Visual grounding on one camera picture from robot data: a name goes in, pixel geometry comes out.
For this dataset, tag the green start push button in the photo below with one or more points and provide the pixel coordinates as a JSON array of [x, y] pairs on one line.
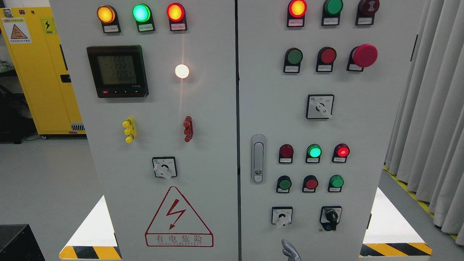
[[283, 184]]

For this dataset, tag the red stop push button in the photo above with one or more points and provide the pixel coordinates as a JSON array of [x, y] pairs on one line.
[[310, 184]]

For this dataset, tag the green push button upper row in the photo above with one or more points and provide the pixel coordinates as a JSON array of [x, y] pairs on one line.
[[292, 60]]

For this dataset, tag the red push button upper row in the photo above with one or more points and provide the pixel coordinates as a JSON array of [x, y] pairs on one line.
[[325, 61]]

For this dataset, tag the red mushroom emergency stop button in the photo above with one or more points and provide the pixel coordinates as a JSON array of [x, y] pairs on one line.
[[361, 57]]

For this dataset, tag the grey electrical control cabinet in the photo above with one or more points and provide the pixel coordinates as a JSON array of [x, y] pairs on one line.
[[235, 50]]

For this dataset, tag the red test terminal block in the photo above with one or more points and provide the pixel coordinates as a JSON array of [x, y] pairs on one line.
[[188, 128]]

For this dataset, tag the dark red indicator light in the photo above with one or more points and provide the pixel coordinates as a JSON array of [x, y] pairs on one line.
[[286, 153]]

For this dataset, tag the white glowing indicator light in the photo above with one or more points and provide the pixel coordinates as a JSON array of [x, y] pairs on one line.
[[182, 71]]

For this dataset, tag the lit green indicator light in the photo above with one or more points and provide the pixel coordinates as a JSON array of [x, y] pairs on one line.
[[313, 154]]

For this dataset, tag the yellow test terminal block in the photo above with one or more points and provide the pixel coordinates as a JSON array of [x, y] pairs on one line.
[[130, 129]]

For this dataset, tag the red high voltage warning sticker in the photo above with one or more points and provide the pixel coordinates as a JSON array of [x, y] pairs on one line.
[[177, 224]]

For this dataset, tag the lit red indicator light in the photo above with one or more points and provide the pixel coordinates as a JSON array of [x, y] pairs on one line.
[[340, 153]]

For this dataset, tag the green indicator light lower right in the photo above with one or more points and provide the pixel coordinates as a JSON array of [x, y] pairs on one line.
[[335, 184]]

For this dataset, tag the black digital power meter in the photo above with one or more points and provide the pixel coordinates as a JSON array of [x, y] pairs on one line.
[[118, 71]]

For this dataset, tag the red indicator light top left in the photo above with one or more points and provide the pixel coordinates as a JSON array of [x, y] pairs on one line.
[[177, 17]]

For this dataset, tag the red indicator light right door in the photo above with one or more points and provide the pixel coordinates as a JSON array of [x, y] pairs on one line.
[[296, 14]]

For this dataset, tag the green indicator light top left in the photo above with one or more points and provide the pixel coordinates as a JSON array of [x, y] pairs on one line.
[[143, 17]]

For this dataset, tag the green indicator light top right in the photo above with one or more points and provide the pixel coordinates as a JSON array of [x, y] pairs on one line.
[[331, 12]]

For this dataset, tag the amber indicator light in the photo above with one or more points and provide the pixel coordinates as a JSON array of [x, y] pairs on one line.
[[109, 19]]

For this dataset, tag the dark red buzzer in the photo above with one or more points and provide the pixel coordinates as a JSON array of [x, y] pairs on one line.
[[366, 11]]

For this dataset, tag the grey curtain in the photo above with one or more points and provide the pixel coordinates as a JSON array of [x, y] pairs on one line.
[[427, 143]]

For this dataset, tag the yellow safety storage cabinet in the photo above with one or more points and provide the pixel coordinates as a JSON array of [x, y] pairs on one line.
[[34, 45]]

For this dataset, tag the black box lower left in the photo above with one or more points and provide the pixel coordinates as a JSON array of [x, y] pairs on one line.
[[18, 243]]

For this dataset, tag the silver door handle lock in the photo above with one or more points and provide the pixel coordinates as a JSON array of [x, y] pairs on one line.
[[258, 145]]

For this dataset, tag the left door rotary selector switch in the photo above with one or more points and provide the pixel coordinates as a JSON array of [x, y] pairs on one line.
[[165, 167]]

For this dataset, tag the upper right rotary selector switch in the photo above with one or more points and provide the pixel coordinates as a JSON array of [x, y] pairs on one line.
[[319, 106]]

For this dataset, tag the lower white rotary selector switch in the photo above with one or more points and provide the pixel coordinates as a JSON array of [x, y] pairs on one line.
[[281, 216]]

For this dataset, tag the black knob selector switch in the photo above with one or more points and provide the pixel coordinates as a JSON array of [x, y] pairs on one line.
[[330, 217]]

